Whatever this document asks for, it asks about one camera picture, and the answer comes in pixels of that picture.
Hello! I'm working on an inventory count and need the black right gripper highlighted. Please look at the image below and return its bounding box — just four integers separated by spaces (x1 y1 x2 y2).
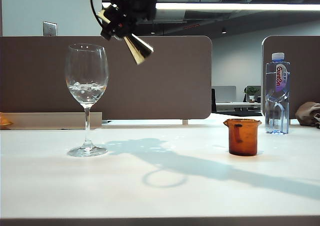
95 0 159 42

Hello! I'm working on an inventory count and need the gold double-cone jigger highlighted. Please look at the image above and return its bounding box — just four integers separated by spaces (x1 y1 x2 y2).
96 8 155 66

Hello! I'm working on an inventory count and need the small amber measuring cup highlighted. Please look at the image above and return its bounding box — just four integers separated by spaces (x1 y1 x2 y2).
223 118 262 156

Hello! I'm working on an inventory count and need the clear wine glass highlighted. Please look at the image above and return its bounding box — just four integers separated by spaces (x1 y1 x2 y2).
64 43 110 158

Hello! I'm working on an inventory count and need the clear plastic water bottle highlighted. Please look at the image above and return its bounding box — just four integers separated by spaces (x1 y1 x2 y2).
264 52 291 135

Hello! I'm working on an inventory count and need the wide brown desk partition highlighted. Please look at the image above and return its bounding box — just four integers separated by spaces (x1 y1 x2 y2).
0 36 213 125

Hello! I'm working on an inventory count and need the long white ceiling light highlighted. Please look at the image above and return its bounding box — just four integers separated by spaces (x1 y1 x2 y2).
101 2 320 11

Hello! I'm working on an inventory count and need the black office chair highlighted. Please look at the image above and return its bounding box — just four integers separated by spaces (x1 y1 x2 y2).
211 88 217 113

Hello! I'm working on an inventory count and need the grey background desk screen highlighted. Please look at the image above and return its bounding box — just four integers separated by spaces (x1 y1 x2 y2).
211 86 237 103

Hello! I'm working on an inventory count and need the white background desk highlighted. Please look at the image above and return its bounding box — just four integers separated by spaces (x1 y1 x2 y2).
215 102 262 111

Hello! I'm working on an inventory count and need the small green potted plant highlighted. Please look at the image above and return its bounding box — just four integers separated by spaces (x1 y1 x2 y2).
244 86 261 103

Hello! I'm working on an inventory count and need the narrow brown desk partition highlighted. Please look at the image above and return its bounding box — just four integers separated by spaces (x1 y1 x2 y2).
261 35 320 119

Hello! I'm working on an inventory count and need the beige crumpled cloth bag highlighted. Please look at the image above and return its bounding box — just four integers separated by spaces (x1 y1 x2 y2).
295 101 320 129

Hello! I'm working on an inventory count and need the grey wall switch plate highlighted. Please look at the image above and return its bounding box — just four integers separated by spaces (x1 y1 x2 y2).
42 21 58 37

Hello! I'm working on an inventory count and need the beige cable tray flap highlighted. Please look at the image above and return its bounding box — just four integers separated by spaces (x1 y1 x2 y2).
0 112 103 131

